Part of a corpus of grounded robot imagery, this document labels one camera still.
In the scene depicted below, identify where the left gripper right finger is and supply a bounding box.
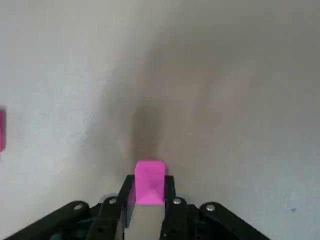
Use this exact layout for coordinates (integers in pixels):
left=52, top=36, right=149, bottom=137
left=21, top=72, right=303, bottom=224
left=159, top=175, right=271, bottom=240

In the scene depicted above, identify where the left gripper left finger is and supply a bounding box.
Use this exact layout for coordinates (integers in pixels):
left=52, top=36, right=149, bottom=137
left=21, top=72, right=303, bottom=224
left=4, top=174, right=136, bottom=240

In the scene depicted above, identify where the pink rectangular block piece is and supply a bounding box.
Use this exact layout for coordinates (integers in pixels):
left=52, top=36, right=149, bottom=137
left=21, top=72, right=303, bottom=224
left=134, top=160, right=167, bottom=206

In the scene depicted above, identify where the pink number one piece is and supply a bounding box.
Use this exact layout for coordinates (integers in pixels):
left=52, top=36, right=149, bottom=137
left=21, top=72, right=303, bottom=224
left=0, top=109, right=5, bottom=153

